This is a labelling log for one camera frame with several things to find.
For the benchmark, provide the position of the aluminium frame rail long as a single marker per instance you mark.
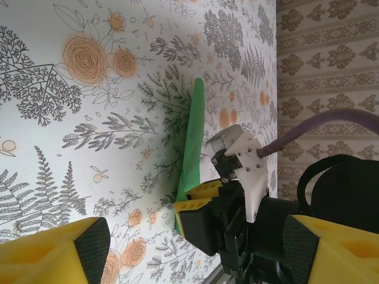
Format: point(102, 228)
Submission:
point(219, 276)

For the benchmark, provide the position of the green square paper sheet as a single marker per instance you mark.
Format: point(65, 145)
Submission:
point(194, 133)

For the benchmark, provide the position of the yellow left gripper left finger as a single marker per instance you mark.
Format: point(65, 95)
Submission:
point(44, 260)

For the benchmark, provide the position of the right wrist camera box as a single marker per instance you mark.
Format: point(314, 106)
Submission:
point(248, 165)

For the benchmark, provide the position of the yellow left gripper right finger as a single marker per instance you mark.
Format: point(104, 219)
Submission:
point(340, 260)

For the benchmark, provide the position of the floral printed table mat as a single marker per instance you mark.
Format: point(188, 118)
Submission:
point(89, 133)

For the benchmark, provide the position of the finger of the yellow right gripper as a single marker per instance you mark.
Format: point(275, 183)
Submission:
point(205, 188)
point(201, 230)

